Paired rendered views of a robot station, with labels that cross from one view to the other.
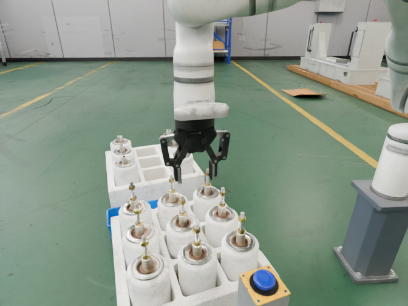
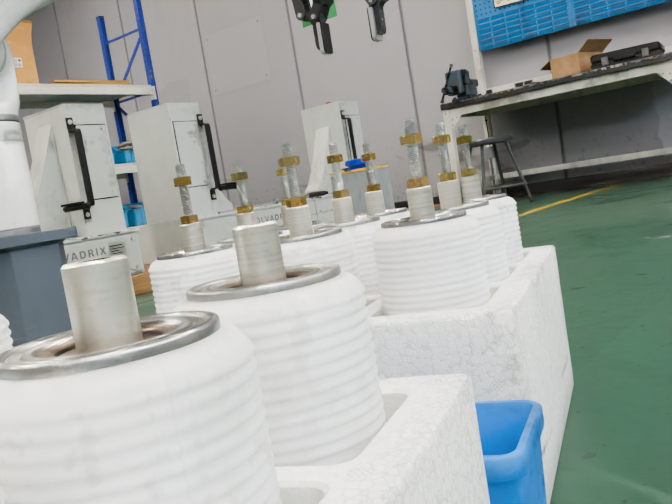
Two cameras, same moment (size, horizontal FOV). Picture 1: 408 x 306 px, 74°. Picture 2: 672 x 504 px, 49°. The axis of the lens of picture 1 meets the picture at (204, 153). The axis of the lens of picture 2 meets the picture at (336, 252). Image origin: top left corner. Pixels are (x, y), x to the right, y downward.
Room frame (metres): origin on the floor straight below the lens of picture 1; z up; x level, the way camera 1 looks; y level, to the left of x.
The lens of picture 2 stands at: (1.21, 0.59, 0.29)
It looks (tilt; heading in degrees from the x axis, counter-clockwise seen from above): 5 degrees down; 222
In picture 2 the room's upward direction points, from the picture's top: 9 degrees counter-clockwise
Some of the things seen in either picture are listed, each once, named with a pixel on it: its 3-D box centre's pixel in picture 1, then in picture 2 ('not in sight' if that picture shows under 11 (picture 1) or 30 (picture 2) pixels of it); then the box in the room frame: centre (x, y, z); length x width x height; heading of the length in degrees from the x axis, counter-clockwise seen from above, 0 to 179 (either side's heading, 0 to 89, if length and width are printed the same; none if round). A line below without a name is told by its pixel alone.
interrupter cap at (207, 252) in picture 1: (197, 252); (377, 215); (0.49, 0.02, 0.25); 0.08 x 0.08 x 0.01
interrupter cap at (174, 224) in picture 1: (183, 223); (345, 224); (0.60, 0.06, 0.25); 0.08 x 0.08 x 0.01
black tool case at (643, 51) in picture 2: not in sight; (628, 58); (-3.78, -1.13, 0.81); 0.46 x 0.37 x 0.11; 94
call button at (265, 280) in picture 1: (264, 281); (358, 165); (0.35, -0.11, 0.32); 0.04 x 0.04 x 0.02
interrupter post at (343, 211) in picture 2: (183, 218); (343, 212); (0.60, 0.06, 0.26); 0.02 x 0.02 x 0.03
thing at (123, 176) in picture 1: (127, 182); (295, 462); (0.96, 0.32, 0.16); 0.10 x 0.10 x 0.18
